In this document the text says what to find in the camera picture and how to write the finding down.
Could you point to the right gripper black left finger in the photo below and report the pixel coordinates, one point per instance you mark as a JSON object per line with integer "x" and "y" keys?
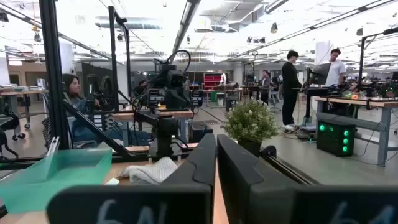
{"x": 174, "y": 199}

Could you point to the small potted green plant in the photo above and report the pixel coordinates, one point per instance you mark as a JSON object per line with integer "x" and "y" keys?
{"x": 248, "y": 121}

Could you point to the black computer tower green fans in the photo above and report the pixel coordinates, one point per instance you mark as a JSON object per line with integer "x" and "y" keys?
{"x": 334, "y": 140}

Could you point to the green waste bin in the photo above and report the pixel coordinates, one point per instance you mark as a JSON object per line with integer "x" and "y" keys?
{"x": 214, "y": 96}

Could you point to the black ceiling spotlight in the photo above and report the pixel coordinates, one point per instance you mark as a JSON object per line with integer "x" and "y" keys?
{"x": 274, "y": 28}
{"x": 359, "y": 31}

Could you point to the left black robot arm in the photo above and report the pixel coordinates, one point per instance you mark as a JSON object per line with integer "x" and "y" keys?
{"x": 166, "y": 137}

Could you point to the green translucent plastic basket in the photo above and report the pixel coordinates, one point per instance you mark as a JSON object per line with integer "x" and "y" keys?
{"x": 46, "y": 180}

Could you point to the black box under workbench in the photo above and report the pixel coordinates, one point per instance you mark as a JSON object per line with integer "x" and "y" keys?
{"x": 200, "y": 132}

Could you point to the wooden workbench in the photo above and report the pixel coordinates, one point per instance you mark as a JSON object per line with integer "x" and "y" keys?
{"x": 180, "y": 114}

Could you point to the wooden table grey legs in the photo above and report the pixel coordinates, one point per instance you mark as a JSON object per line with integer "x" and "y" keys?
{"x": 357, "y": 102}

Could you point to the small orange object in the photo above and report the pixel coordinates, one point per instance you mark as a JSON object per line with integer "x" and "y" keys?
{"x": 354, "y": 96}

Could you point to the red storage shelf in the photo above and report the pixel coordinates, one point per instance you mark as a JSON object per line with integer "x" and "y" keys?
{"x": 213, "y": 80}

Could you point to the grey waffle microfiber towel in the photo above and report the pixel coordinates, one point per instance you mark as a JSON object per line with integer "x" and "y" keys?
{"x": 149, "y": 174}

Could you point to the black gantry post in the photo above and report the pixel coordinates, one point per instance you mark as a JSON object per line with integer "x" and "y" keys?
{"x": 361, "y": 62}

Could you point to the wooden table on castors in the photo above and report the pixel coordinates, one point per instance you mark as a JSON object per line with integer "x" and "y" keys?
{"x": 21, "y": 92}

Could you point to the black waste bin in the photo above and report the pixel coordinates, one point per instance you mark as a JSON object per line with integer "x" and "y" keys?
{"x": 230, "y": 105}

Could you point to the person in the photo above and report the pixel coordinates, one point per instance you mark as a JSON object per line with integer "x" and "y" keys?
{"x": 223, "y": 78}
{"x": 74, "y": 91}
{"x": 335, "y": 71}
{"x": 142, "y": 87}
{"x": 290, "y": 84}
{"x": 265, "y": 84}

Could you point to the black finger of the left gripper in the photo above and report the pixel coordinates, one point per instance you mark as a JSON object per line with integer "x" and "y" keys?
{"x": 183, "y": 104}
{"x": 172, "y": 104}

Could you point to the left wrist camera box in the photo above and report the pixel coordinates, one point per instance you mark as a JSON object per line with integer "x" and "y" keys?
{"x": 177, "y": 79}

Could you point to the black computer monitor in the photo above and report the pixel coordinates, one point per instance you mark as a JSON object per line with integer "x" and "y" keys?
{"x": 321, "y": 74}

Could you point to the white waste bin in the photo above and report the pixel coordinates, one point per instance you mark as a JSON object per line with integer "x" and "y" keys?
{"x": 220, "y": 99}

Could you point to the grey office chair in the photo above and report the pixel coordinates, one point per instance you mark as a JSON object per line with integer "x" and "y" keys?
{"x": 276, "y": 96}

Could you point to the black office chair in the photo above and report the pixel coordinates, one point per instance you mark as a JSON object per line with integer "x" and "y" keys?
{"x": 7, "y": 123}

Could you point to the long ceiling light rail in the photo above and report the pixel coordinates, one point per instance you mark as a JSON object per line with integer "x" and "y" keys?
{"x": 186, "y": 18}

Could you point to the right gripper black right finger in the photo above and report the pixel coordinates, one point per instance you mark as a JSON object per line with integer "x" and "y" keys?
{"x": 258, "y": 199}

